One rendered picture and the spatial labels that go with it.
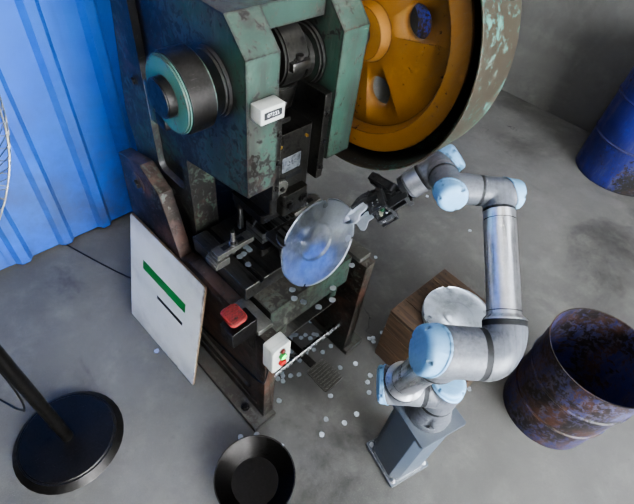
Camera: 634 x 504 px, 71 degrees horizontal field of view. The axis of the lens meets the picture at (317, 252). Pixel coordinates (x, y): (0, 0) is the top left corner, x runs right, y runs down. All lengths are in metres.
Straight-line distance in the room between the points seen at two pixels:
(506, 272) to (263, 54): 0.71
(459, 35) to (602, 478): 1.84
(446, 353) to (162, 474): 1.30
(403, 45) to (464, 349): 0.86
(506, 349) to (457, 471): 1.11
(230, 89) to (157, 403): 1.40
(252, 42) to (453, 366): 0.79
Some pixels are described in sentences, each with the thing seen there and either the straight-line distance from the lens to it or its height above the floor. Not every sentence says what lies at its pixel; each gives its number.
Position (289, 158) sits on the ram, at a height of 1.08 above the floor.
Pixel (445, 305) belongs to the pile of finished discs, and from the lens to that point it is 1.96.
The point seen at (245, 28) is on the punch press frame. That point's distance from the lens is 1.03.
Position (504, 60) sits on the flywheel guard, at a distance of 1.33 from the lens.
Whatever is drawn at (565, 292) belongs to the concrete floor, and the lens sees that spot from 2.87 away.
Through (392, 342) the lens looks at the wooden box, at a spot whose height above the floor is 0.18.
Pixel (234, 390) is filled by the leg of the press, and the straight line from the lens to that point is 2.01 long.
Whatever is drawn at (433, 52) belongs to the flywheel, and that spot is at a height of 1.36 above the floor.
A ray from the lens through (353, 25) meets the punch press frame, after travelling 1.21.
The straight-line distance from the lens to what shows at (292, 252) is 1.41.
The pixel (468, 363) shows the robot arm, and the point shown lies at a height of 1.06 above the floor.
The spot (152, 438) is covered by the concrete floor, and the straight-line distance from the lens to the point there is 2.02.
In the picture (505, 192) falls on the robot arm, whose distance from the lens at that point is 1.15.
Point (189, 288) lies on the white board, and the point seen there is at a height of 0.51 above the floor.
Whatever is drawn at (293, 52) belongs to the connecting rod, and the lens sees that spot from 1.16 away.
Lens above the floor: 1.86
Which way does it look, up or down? 48 degrees down
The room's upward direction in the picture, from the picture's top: 9 degrees clockwise
